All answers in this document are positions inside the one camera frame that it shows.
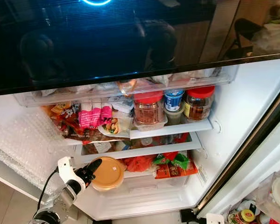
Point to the black glass fridge door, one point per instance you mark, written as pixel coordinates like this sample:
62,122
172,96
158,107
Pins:
112,46

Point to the red lidded glass jar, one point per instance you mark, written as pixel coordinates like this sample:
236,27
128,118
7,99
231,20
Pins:
148,110
198,105

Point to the translucent plastic tub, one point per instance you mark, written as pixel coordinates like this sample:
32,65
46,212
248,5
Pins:
173,117

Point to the clear plastic food box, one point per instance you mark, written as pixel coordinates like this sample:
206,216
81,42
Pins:
149,126

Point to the white fridge compartment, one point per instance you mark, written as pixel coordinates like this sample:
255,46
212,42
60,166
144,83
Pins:
242,107

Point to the clear bubble wrap sheet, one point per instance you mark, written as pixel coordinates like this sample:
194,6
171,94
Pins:
18,140

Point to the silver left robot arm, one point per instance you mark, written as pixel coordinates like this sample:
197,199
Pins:
60,203

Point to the yellow lidded jar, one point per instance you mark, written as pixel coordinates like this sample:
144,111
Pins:
246,215

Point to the clear bag of nuts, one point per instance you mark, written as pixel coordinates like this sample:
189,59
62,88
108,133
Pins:
112,126

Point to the red mesh bag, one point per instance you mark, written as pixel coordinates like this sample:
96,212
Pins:
139,163

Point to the pink and white package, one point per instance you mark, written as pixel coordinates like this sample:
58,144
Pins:
94,116

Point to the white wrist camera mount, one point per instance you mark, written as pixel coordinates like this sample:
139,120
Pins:
65,168
214,218

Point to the white fridge bin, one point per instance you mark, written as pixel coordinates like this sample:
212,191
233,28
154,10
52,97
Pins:
140,200

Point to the red orange food packet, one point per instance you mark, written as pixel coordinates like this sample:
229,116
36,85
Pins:
175,171

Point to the clear plastic bag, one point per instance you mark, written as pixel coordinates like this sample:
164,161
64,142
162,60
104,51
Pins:
273,191

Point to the orange snack bag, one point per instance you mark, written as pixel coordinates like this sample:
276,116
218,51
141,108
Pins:
65,121

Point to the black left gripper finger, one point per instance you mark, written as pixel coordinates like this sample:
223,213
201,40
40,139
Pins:
94,164

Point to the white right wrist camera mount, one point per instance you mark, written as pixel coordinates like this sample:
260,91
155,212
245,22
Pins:
214,218

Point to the round orange lidded container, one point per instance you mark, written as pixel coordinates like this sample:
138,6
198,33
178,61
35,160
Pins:
109,173

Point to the green food package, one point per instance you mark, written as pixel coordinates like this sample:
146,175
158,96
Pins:
178,160

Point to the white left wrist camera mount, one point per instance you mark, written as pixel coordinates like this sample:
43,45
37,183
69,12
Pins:
65,168

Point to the white fridge shelf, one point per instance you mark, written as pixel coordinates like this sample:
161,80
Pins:
140,151
179,128

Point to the clear plastic fridge drawer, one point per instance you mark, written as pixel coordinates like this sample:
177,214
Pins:
205,77

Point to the white fridge door black edge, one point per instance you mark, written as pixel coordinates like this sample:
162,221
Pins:
252,163

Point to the blue lidded white tub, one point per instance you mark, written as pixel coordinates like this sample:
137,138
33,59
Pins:
174,99

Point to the white plastic box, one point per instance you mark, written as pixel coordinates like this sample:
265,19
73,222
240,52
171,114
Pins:
123,107

